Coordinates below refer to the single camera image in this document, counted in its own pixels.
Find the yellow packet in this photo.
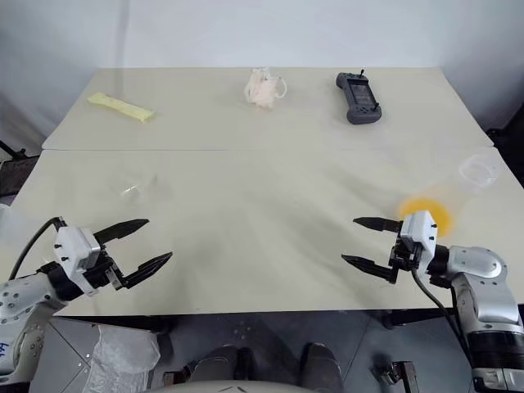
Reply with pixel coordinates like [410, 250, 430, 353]
[87, 93, 158, 125]

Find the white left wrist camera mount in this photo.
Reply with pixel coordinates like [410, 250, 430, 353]
[52, 226, 102, 294]

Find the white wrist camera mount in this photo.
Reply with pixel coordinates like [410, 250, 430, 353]
[398, 209, 439, 276]
[52, 226, 102, 294]

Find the grey handheld remote controller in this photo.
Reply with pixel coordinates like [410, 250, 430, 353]
[335, 67, 385, 125]

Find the black frame with cables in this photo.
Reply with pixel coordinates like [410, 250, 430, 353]
[0, 93, 28, 196]

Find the clear crumpled plastic bag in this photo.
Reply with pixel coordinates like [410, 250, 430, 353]
[79, 324, 161, 393]

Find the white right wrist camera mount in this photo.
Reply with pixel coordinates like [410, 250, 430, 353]
[398, 209, 439, 276]

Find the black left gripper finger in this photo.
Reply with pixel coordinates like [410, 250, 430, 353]
[118, 251, 174, 290]
[93, 218, 151, 247]

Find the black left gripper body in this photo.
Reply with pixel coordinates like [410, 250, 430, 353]
[84, 242, 126, 293]

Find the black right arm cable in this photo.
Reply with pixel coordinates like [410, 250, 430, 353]
[410, 264, 472, 358]

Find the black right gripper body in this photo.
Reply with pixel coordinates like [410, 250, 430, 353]
[388, 233, 422, 274]

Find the black metal stand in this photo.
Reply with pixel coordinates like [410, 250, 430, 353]
[486, 77, 524, 159]

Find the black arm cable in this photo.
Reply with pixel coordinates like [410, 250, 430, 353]
[7, 216, 67, 280]
[410, 264, 472, 358]

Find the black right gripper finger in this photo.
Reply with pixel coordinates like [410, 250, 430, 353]
[341, 254, 400, 285]
[352, 216, 405, 235]

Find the metal floor clamp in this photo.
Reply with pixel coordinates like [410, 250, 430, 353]
[377, 359, 415, 393]

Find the dark rounded shape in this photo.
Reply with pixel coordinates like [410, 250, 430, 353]
[300, 341, 344, 393]

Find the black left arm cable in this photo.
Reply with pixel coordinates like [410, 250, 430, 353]
[7, 216, 67, 280]

